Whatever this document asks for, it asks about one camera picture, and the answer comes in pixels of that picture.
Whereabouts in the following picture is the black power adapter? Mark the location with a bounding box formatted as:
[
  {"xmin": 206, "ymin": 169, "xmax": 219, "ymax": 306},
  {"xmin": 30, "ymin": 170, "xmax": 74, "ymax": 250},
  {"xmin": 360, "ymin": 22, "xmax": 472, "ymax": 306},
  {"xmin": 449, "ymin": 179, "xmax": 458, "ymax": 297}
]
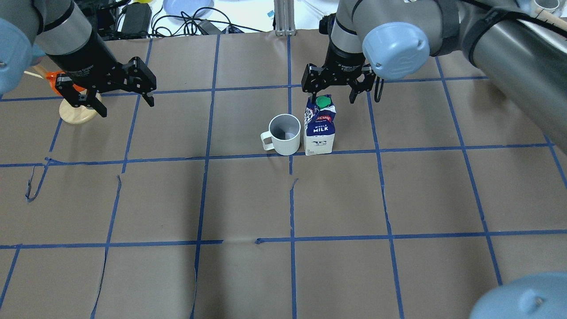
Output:
[{"xmin": 120, "ymin": 2, "xmax": 151, "ymax": 39}]

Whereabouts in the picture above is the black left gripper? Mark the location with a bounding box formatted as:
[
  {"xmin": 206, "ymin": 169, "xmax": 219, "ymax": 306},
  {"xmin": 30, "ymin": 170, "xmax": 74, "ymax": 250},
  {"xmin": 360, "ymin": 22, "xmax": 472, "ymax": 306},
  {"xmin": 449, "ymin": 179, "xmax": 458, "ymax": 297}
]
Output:
[{"xmin": 44, "ymin": 31, "xmax": 157, "ymax": 117}]

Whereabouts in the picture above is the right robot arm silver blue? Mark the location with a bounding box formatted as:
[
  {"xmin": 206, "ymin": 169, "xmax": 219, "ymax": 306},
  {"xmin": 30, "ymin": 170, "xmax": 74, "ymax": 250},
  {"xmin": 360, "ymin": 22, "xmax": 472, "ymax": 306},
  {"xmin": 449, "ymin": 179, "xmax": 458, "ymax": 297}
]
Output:
[{"xmin": 301, "ymin": 0, "xmax": 566, "ymax": 319}]

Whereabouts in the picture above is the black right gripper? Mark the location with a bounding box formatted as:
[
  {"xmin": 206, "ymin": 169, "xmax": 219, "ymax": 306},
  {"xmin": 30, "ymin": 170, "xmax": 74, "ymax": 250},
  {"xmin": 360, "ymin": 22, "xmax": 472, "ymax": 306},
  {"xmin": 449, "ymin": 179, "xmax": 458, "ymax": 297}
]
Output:
[{"xmin": 301, "ymin": 42, "xmax": 377, "ymax": 104}]

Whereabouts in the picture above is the blue plate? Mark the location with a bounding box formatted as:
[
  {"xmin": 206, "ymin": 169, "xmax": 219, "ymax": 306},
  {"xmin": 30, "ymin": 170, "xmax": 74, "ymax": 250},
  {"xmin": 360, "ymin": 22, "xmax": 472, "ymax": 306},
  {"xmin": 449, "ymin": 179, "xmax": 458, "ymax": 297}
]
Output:
[{"xmin": 163, "ymin": 0, "xmax": 214, "ymax": 16}]

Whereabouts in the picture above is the blue white milk carton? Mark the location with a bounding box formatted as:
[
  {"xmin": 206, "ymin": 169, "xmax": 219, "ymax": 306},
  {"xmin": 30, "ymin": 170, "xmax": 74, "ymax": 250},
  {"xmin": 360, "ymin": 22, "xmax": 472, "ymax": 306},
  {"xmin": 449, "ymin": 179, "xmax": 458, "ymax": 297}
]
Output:
[{"xmin": 303, "ymin": 94, "xmax": 336, "ymax": 156}]

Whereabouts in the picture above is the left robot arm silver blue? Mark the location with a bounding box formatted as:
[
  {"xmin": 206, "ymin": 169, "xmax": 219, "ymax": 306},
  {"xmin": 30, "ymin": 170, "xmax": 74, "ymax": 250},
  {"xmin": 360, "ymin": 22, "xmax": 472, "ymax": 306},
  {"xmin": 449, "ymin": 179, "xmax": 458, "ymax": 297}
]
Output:
[{"xmin": 0, "ymin": 0, "xmax": 157, "ymax": 122}]

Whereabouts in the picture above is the aluminium frame post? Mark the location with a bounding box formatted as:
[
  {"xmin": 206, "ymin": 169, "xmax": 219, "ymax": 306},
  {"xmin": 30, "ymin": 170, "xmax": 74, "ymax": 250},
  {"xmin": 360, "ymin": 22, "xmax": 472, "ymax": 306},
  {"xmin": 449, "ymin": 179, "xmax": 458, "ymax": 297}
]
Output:
[{"xmin": 274, "ymin": 0, "xmax": 296, "ymax": 36}]

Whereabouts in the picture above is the orange mug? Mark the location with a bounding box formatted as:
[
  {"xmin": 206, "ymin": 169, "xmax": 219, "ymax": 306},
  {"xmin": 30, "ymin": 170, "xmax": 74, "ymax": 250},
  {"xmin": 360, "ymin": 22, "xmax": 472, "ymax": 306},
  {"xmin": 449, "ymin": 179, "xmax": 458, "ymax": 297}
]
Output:
[{"xmin": 44, "ymin": 71, "xmax": 87, "ymax": 96}]

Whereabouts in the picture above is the white grey mug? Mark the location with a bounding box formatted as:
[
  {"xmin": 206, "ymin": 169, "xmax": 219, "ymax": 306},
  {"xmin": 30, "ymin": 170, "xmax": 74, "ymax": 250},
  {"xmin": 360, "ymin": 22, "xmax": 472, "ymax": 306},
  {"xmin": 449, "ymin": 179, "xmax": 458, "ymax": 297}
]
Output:
[{"xmin": 260, "ymin": 114, "xmax": 302, "ymax": 156}]

